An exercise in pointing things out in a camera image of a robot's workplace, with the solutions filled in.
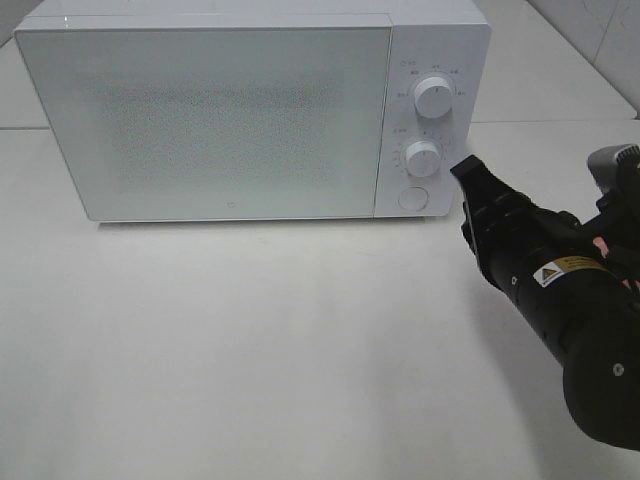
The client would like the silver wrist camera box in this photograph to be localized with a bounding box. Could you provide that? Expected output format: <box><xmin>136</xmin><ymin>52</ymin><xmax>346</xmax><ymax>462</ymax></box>
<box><xmin>587</xmin><ymin>144</ymin><xmax>639</xmax><ymax>194</ymax></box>

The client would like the white upper power knob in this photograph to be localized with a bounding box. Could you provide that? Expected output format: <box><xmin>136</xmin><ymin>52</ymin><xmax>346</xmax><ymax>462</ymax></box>
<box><xmin>413</xmin><ymin>75</ymin><xmax>454</xmax><ymax>119</ymax></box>

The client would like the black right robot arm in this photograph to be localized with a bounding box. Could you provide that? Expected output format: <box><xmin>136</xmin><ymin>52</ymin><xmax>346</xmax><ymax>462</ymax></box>
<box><xmin>452</xmin><ymin>144</ymin><xmax>639</xmax><ymax>450</ymax></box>

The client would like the white lower timer knob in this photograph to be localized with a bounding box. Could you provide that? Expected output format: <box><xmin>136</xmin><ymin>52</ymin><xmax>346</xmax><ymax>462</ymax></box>
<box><xmin>404</xmin><ymin>140</ymin><xmax>441</xmax><ymax>178</ymax></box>

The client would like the round white door button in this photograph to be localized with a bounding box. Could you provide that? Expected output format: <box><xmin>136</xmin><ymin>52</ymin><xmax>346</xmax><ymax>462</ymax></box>
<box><xmin>398</xmin><ymin>186</ymin><xmax>429</xmax><ymax>212</ymax></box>

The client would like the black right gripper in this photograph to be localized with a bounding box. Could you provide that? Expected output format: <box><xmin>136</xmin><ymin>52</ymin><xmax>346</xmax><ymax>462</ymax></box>
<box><xmin>451</xmin><ymin>155</ymin><xmax>615</xmax><ymax>330</ymax></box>

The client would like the white microwave oven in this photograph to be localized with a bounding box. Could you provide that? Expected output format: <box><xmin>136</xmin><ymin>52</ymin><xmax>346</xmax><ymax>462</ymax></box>
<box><xmin>14</xmin><ymin>1</ymin><xmax>492</xmax><ymax>223</ymax></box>

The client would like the white microwave door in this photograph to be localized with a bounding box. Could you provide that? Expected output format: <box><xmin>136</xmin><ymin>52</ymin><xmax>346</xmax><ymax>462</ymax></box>
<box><xmin>17</xmin><ymin>28</ymin><xmax>390</xmax><ymax>222</ymax></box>

